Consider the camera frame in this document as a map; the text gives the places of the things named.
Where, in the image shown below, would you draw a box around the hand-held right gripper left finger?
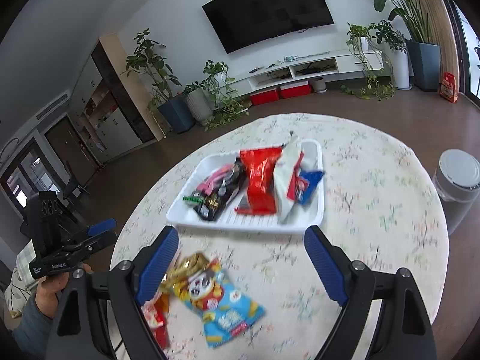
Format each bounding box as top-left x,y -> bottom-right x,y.
45,226 -> 181,360

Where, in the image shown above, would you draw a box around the leaf print cushion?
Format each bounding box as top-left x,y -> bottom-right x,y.
4,268 -> 36,317

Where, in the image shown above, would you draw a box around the gold snack packet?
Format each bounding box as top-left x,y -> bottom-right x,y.
161,253 -> 211,297

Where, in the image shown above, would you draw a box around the plant in tall white pot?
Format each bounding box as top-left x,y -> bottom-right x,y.
369,20 -> 412,91

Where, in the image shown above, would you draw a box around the beige curtain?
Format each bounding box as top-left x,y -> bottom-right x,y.
409,0 -> 451,46

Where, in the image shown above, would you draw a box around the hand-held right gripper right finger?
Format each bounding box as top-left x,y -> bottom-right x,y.
304,226 -> 437,360

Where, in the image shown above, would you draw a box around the blue cake packet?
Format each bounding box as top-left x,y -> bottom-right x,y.
272,131 -> 325,225

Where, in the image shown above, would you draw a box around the hanging pothos in white pot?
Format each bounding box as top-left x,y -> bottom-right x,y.
339,22 -> 396,101

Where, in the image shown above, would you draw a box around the grey trash bin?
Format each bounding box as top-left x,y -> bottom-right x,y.
431,149 -> 480,237

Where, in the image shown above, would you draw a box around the black snack packet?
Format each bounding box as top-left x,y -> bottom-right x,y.
193,157 -> 247,222

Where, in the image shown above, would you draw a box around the person's left hand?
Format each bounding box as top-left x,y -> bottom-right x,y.
35,263 -> 93,320

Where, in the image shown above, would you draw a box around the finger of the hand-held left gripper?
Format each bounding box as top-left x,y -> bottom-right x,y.
69,218 -> 117,243
62,230 -> 118,256

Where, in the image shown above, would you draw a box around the person's left forearm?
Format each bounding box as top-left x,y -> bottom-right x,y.
11,300 -> 57,360

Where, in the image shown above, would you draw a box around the plant in white ribbed pot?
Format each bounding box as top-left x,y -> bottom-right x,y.
182,80 -> 214,122

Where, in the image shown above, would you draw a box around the blue panda snack packet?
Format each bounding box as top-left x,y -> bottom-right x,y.
170,259 -> 265,347

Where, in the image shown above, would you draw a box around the air conditioner vent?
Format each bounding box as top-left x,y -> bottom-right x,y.
35,92 -> 70,121

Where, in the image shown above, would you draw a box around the red bag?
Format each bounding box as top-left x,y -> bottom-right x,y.
439,72 -> 459,104

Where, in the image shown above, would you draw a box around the dark dining chair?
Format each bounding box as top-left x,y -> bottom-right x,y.
62,161 -> 91,199

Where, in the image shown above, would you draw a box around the white television console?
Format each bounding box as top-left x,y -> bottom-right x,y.
229,49 -> 383,92

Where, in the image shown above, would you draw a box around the white plastic tray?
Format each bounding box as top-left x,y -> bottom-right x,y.
166,139 -> 325,235

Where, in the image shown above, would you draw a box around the red storage box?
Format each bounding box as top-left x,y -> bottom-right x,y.
279,81 -> 313,99
250,88 -> 281,106

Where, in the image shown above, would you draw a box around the red patterned snack packet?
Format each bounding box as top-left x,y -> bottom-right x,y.
142,292 -> 171,349

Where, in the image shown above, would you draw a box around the black sliding door frame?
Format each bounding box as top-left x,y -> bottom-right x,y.
439,0 -> 480,107

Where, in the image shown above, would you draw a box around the brown entrance door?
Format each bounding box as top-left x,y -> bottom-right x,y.
44,115 -> 101,181

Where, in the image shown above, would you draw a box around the large-leaf plant in blue-grey pot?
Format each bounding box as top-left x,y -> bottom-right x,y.
339,0 -> 441,92

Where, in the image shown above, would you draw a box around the pink snack packet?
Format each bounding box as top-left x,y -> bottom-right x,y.
197,163 -> 235,196

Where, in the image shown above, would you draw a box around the wall storage cabinet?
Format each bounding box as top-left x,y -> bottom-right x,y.
69,32 -> 158,166

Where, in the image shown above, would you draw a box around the round floral tablecloth table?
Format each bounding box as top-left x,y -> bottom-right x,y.
110,112 -> 450,360

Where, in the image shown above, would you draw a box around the potted tree in blue-grey pot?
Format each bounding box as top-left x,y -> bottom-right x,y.
125,28 -> 196,134

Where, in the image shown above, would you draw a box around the black wall television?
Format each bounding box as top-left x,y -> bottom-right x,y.
202,0 -> 335,55

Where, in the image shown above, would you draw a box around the trailing vine plant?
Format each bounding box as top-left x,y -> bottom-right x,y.
202,60 -> 250,132

